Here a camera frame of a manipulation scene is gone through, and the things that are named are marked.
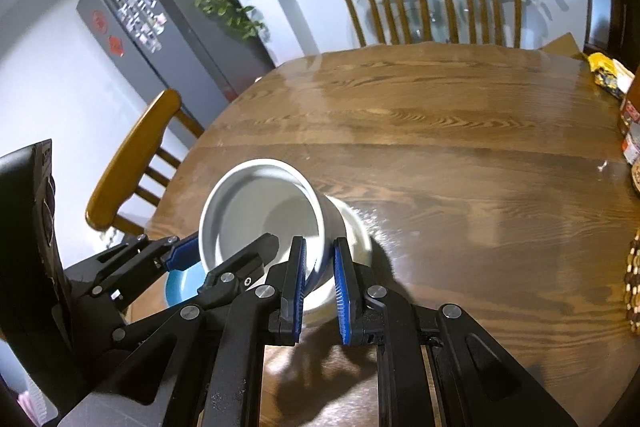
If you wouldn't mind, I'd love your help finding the plain blue square plate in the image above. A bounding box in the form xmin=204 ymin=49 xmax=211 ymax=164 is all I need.
xmin=164 ymin=268 xmax=208 ymax=308

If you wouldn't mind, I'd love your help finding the yellow snack packet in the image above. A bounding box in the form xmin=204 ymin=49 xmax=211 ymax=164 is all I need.
xmin=586 ymin=52 xmax=636 ymax=101

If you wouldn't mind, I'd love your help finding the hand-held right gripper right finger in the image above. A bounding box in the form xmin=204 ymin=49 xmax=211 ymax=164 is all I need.
xmin=334 ymin=238 xmax=576 ymax=427

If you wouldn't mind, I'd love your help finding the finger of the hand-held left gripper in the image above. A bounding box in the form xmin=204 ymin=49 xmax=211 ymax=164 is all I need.
xmin=90 ymin=234 xmax=202 ymax=304
xmin=199 ymin=233 xmax=281 ymax=309

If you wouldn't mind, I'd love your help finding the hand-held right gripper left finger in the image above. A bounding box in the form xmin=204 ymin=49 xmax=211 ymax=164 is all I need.
xmin=57 ymin=236 xmax=307 ymax=427

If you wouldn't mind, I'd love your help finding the brown sauce jar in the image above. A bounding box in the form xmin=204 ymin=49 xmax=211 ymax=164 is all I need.
xmin=622 ymin=134 xmax=640 ymax=165

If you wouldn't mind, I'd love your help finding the wooden beaded trivet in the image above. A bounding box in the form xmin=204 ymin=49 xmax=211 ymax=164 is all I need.
xmin=622 ymin=229 xmax=640 ymax=338

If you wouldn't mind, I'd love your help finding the red sauce bottle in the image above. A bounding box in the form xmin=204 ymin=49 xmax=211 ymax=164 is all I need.
xmin=617 ymin=72 xmax=640 ymax=138

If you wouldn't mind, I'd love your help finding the cluster of photo magnets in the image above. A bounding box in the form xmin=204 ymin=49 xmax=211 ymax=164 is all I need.
xmin=102 ymin=0 xmax=168 ymax=55

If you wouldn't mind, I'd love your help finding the cardboard box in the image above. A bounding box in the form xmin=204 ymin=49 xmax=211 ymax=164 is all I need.
xmin=542 ymin=33 xmax=586 ymax=58

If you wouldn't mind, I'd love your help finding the wooden chair with curved backrest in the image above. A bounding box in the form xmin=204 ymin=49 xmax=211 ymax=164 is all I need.
xmin=85 ymin=89 xmax=206 ymax=235

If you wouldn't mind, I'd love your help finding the grey refrigerator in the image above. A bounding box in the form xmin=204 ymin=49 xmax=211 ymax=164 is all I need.
xmin=75 ymin=0 xmax=277 ymax=118

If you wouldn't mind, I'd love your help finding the white cylindrical bowl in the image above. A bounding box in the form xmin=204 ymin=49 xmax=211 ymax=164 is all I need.
xmin=198 ymin=158 xmax=347 ymax=303

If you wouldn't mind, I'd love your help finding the large white round bowl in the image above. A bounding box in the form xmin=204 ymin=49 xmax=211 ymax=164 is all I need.
xmin=300 ymin=197 xmax=375 ymax=314

